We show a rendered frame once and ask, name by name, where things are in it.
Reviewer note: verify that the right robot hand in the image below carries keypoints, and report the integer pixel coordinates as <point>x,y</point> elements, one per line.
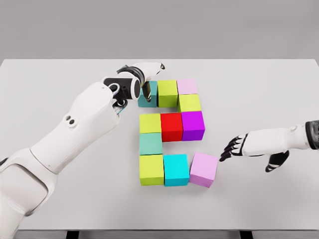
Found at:
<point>266,142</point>

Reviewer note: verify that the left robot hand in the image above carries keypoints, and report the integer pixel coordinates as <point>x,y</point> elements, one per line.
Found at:
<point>149,69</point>

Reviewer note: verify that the dark teal block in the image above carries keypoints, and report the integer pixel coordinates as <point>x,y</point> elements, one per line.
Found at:
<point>154,92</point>

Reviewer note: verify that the light pink block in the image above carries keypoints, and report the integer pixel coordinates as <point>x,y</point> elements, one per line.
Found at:
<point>187,86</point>
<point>203,169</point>

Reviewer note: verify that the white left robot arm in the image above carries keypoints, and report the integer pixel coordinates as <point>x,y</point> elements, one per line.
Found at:
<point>82,117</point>

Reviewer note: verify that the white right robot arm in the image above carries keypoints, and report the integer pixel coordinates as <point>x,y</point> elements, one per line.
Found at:
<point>302,137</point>

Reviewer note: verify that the yellow-green block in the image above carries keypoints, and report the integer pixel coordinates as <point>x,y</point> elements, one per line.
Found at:
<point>150,123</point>
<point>151,170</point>
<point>189,103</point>
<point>167,93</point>

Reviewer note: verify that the red block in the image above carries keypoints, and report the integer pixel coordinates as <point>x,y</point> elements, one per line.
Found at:
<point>172,127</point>

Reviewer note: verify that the purple block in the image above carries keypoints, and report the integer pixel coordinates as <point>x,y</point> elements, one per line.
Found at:
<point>193,124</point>

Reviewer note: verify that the sea green block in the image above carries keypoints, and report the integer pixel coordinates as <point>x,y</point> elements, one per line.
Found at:
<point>150,144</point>

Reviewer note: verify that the cyan block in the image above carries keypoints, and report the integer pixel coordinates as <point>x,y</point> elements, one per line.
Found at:
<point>176,170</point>

